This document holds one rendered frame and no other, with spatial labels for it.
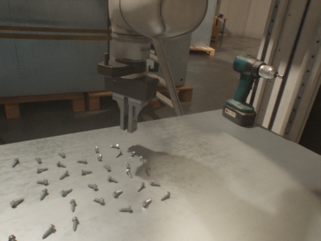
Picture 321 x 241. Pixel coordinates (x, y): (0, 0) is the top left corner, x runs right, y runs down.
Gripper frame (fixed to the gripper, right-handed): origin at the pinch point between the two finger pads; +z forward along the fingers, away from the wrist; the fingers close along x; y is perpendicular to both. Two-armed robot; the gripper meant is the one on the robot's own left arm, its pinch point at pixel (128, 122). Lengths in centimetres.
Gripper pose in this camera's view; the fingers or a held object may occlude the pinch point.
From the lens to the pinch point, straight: 65.6
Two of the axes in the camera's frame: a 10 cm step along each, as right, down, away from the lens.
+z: -0.9, 9.1, 4.2
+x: -8.5, -2.9, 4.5
